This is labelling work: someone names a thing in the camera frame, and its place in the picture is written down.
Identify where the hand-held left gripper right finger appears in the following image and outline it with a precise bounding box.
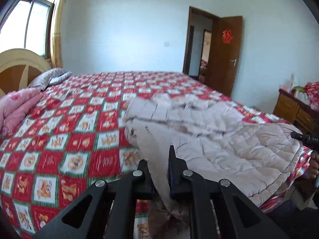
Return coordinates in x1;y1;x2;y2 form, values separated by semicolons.
169;145;291;239

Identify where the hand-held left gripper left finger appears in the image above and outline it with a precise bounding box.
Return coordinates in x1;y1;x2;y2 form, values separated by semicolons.
32;159;156;239

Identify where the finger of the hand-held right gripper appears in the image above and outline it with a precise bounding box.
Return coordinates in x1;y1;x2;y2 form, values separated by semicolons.
290;132;309;142

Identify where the pale pink quilted jacket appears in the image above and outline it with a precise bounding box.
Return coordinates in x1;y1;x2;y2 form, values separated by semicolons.
123;93;312;229

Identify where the person's right hand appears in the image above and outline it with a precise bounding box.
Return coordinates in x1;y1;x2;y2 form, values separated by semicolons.
310;152;319;180

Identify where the wooden cabinet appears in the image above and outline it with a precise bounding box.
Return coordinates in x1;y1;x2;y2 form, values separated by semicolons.
273;88;319;135

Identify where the red printed cloth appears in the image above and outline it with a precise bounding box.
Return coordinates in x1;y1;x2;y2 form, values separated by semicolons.
304;82;319;110

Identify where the white plastic bag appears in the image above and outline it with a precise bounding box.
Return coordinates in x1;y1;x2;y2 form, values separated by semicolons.
282;73;299;93

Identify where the person's dark clothing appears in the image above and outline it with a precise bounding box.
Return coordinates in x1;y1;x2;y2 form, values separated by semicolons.
260;177;316;213

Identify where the red printed bedspread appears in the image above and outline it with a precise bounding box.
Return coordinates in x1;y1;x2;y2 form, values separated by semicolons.
0;71;319;239

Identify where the brown wooden door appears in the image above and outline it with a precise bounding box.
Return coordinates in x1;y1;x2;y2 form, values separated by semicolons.
203;16;243;97

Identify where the grey pillow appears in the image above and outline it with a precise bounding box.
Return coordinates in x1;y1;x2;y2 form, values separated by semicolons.
48;72;73;86

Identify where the striped pillow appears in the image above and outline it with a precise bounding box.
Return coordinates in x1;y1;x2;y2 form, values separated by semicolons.
27;68;66;90

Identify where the folded pink quilt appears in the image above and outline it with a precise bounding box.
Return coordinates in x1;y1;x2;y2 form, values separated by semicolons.
0;88;43;137

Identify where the wooden bed headboard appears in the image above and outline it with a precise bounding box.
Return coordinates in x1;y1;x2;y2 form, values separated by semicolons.
0;49;52;97

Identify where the narrow yellow curtain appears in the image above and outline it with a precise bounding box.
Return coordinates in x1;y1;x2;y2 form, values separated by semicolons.
50;0;71;69

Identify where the window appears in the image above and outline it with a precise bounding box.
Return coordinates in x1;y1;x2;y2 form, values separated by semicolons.
0;0;56;58

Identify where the brown door frame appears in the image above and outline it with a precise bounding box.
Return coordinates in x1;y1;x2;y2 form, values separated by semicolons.
182;6;221;80

